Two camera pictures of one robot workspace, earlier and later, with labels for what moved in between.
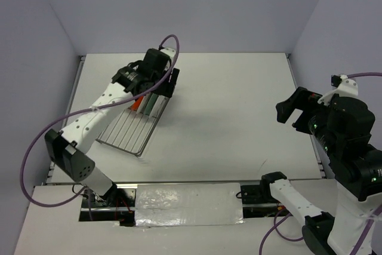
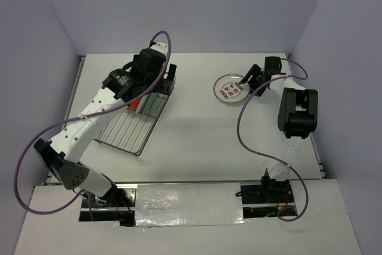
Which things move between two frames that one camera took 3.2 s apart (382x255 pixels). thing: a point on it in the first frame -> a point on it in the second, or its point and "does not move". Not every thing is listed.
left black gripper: [166, 89] does not move
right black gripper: [301, 97] -> [254, 71]
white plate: [144, 103] does not move
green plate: [151, 104] does not move
